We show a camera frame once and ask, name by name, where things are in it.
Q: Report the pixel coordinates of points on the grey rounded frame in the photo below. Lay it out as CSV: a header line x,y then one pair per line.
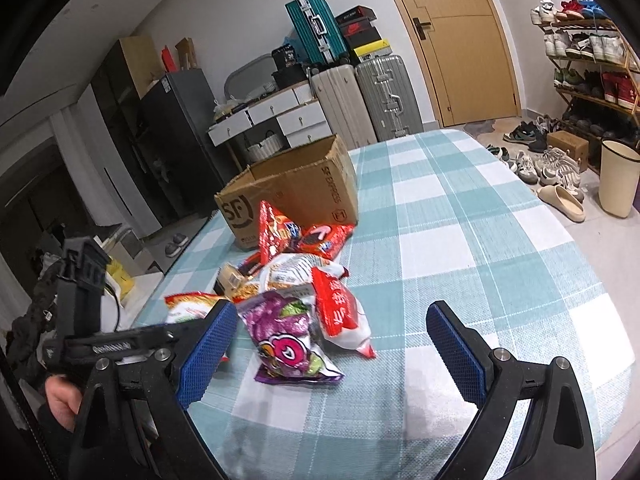
x,y
245,77

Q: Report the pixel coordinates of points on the dark cloth pile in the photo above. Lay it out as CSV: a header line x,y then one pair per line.
x,y
30,310

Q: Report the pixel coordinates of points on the red paper bag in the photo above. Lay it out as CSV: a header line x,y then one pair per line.
x,y
168,60

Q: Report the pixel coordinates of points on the red chips bag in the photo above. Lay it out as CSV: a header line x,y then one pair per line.
x,y
272,232

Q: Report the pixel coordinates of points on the small beige snack packet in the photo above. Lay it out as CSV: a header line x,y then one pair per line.
x,y
227,280

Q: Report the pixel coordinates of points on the yellow plastic bag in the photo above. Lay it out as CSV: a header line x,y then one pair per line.
x,y
121,280

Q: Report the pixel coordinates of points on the dark red snack bar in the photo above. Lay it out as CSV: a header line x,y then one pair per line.
x,y
250,264

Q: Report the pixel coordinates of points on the wooden door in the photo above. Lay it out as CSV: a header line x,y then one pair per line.
x,y
460,45

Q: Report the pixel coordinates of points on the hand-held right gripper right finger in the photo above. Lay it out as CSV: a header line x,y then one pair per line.
x,y
455,355

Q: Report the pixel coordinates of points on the beige suitcase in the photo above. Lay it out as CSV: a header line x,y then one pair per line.
x,y
342,105

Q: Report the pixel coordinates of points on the person's left forearm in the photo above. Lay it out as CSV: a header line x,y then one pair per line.
x,y
52,445

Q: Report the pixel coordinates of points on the pair of grey slippers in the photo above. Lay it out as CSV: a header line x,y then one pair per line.
x,y
176,245

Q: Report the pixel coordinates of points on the group of racked shoes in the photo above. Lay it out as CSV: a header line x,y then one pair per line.
x,y
595,47

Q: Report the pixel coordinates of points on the black storage bin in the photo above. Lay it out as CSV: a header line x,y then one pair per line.
x,y
290,76

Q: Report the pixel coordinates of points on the white printed noodle snack bag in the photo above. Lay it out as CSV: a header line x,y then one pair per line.
x,y
295,272

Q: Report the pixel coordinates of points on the silver suitcase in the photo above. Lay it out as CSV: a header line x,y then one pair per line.
x,y
390,95

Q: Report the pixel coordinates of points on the beige slide sandal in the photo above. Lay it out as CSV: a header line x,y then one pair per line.
x,y
557,195
572,212

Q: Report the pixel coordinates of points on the group of scattered sneakers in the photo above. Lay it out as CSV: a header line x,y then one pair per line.
x,y
545,160

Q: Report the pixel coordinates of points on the wooden shoe rack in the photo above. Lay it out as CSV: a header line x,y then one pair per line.
x,y
595,95

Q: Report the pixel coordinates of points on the woven basket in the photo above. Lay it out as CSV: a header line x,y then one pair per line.
x,y
264,149

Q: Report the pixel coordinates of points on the brown paper carton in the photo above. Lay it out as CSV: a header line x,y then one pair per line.
x,y
186,54

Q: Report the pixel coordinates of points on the checked tablecloth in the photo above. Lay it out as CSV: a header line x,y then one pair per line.
x,y
450,240

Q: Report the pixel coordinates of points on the tan cardboard carton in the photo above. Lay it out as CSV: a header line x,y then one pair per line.
x,y
142,62

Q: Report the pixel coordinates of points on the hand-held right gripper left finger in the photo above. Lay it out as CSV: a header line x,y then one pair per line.
x,y
207,355

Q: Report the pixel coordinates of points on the black and red shoebox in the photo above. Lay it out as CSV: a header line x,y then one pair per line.
x,y
359,27

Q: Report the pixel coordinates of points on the teal suitcase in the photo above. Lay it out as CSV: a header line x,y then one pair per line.
x,y
312,27

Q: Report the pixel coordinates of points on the purple snack bag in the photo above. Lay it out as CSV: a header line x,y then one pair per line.
x,y
285,335

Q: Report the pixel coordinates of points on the white drawer dresser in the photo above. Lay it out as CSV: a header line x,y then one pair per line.
x,y
295,120

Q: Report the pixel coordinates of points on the black printed bag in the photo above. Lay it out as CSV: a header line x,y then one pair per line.
x,y
285,56

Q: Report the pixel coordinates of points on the orange and white snack bag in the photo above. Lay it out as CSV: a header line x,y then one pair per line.
x,y
190,307

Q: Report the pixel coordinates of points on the dark shoebox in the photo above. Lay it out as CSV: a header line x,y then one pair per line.
x,y
365,38

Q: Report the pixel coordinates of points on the red cookie packet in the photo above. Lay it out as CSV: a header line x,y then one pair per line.
x,y
322,240

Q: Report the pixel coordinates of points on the person's left hand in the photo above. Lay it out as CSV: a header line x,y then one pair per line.
x,y
60,400

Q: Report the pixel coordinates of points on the white waste bin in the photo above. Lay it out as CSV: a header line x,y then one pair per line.
x,y
619,180

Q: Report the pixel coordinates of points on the black refrigerator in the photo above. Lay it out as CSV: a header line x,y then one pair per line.
x,y
180,140

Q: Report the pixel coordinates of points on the small cardboard box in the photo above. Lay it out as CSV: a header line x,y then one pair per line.
x,y
567,144

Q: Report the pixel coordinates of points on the clear plastic bag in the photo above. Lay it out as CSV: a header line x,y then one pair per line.
x,y
227,110

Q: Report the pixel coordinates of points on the red and white snack bag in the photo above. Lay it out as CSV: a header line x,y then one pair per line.
x,y
342,315

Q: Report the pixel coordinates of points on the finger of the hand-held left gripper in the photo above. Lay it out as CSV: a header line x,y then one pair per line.
x,y
150,340

